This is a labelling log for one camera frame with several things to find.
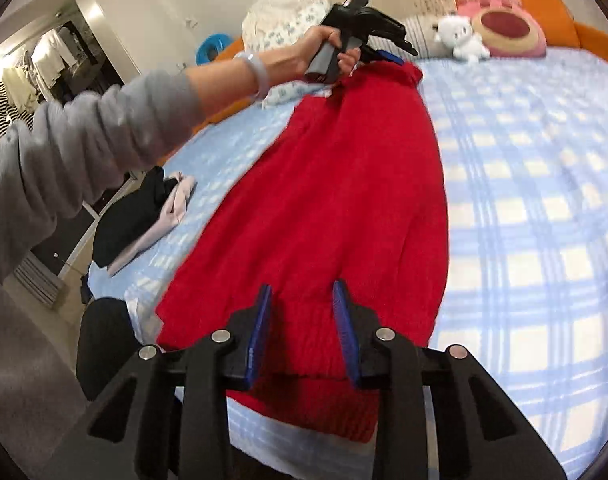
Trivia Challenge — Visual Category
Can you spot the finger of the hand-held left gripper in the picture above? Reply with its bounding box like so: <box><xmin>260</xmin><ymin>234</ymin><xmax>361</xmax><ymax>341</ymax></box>
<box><xmin>379</xmin><ymin>22</ymin><xmax>419</xmax><ymax>57</ymax></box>
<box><xmin>359</xmin><ymin>45</ymin><xmax>405</xmax><ymax>66</ymax></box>

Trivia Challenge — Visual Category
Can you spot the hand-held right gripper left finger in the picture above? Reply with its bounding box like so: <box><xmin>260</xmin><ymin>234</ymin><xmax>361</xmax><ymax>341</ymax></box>
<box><xmin>59</xmin><ymin>284</ymin><xmax>274</xmax><ymax>480</ymax></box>

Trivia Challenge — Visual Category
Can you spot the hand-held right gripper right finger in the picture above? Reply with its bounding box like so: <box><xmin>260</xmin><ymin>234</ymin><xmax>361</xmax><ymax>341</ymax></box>
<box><xmin>332</xmin><ymin>280</ymin><xmax>567</xmax><ymax>480</ymax></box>

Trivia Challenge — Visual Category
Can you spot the red sweater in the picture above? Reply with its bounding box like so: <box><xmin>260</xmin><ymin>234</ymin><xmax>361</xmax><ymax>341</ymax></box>
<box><xmin>154</xmin><ymin>61</ymin><xmax>451</xmax><ymax>443</ymax></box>

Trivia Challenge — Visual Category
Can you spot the person's left forearm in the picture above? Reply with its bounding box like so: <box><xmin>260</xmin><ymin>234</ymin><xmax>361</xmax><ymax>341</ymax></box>
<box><xmin>0</xmin><ymin>49</ymin><xmax>290</xmax><ymax>286</ymax></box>

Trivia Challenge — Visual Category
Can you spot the row of hanging clothes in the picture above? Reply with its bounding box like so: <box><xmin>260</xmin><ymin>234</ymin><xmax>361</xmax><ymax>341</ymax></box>
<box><xmin>0</xmin><ymin>25</ymin><xmax>104</xmax><ymax>146</ymax></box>

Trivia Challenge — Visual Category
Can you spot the person's left hand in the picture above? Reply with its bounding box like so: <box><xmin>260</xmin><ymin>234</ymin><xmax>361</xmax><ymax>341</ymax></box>
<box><xmin>283</xmin><ymin>25</ymin><xmax>362</xmax><ymax>83</ymax></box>

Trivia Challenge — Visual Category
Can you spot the beige patchwork pillow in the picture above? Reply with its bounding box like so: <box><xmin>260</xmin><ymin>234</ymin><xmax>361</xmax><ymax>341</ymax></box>
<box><xmin>399</xmin><ymin>12</ymin><xmax>453</xmax><ymax>59</ymax></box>

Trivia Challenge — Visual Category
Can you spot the white plush sheep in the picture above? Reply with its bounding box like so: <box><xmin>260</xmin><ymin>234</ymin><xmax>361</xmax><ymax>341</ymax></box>
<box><xmin>431</xmin><ymin>13</ymin><xmax>491</xmax><ymax>64</ymax></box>

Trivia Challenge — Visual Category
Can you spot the white floral pillow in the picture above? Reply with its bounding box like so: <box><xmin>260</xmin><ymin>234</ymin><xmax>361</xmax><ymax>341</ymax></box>
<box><xmin>256</xmin><ymin>0</ymin><xmax>335</xmax><ymax>111</ymax></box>

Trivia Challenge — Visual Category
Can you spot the pink bear plush cushion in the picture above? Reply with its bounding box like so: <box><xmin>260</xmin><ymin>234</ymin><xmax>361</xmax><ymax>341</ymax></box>
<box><xmin>456</xmin><ymin>0</ymin><xmax>548</xmax><ymax>59</ymax></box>

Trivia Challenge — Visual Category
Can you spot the person's black trouser leg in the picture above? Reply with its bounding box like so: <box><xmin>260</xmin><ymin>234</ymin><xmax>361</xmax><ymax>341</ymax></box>
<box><xmin>76</xmin><ymin>297</ymin><xmax>161</xmax><ymax>403</ymax></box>

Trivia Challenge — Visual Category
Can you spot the pale pink folded garment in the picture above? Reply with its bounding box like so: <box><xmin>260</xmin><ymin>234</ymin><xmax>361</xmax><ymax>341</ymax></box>
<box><xmin>106</xmin><ymin>171</ymin><xmax>198</xmax><ymax>277</ymax></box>

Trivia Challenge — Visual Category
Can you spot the black folded garment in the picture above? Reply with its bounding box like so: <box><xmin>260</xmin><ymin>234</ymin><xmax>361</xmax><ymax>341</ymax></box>
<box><xmin>93</xmin><ymin>166</ymin><xmax>180</xmax><ymax>269</ymax></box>

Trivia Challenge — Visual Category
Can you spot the blue plaid bedsheet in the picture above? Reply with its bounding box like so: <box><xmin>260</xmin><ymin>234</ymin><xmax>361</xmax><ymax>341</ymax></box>
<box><xmin>86</xmin><ymin>57</ymin><xmax>608</xmax><ymax>480</ymax></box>

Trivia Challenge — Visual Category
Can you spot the person's grey sweatshirt torso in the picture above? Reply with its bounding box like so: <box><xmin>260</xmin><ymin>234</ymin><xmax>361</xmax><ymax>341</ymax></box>
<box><xmin>0</xmin><ymin>265</ymin><xmax>92</xmax><ymax>480</ymax></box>

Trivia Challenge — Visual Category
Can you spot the pale bangle bracelet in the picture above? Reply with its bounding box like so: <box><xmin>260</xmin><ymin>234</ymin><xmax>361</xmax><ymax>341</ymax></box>
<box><xmin>232</xmin><ymin>51</ymin><xmax>271</xmax><ymax>101</ymax></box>

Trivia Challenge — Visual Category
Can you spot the blue inflatable ring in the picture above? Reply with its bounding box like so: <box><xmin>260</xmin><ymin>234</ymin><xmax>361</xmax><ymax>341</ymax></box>
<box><xmin>195</xmin><ymin>33</ymin><xmax>236</xmax><ymax>66</ymax></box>

